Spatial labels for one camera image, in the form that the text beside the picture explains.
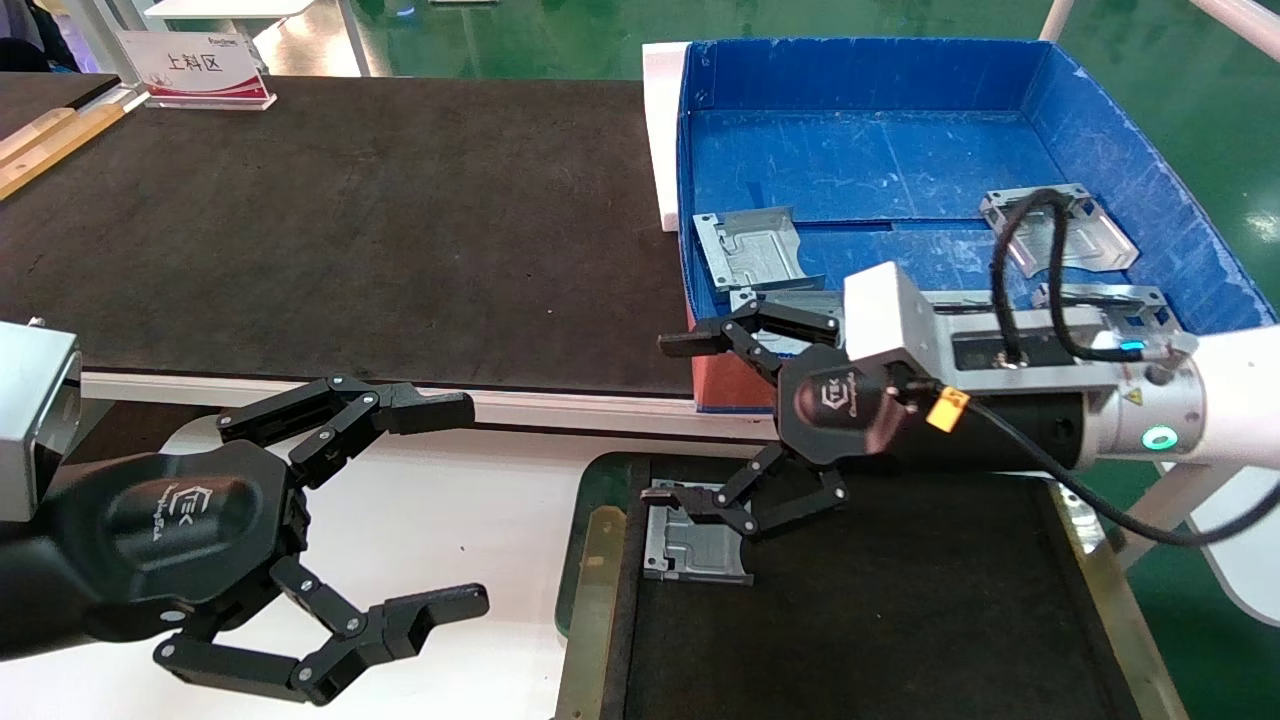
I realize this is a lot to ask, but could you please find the white frame post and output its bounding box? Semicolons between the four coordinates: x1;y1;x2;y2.
60;0;151;91

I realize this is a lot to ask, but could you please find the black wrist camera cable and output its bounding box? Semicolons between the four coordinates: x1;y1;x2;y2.
985;188;1280;548

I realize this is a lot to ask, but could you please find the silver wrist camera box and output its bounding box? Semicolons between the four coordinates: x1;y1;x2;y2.
0;322;83;523
843;262;941;386

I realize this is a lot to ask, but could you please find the wooden strip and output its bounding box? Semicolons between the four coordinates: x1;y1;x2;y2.
0;104;127;203

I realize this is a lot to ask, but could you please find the aluminium table leg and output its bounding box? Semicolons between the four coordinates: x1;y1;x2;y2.
1110;465;1251;571

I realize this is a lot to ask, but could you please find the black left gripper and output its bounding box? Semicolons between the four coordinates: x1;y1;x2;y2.
45;378;491;707

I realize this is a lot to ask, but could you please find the white red acrylic sign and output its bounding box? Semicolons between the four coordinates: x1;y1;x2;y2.
115;30;278;112

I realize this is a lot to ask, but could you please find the person in dark clothes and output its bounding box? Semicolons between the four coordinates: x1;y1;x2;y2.
0;0;81;73

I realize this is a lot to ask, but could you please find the white foam block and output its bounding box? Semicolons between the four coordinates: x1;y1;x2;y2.
641;42;691;233

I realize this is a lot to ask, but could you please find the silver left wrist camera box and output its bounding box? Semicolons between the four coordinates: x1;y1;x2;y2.
0;322;83;523

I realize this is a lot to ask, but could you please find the black tray container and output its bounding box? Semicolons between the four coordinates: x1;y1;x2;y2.
553;452;1191;720

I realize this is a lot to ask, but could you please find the blue corrugated plastic box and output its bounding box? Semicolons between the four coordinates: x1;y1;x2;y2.
676;38;1279;413

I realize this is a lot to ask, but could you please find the black table mat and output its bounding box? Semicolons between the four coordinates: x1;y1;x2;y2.
0;75;701;399

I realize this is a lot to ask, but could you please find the aluminium table frame rail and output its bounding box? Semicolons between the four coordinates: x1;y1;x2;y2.
80;372;1241;466

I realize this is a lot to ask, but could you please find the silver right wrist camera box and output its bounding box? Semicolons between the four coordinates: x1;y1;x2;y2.
843;262;941;386

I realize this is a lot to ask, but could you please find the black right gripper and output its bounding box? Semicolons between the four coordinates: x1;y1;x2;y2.
648;298;936;541

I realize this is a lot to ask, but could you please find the stamped sheet metal part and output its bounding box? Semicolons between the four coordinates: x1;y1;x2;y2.
1030;283;1196;346
930;289;1036;311
979;184;1140;279
730;288;847;357
692;206;827;305
642;480;756;586

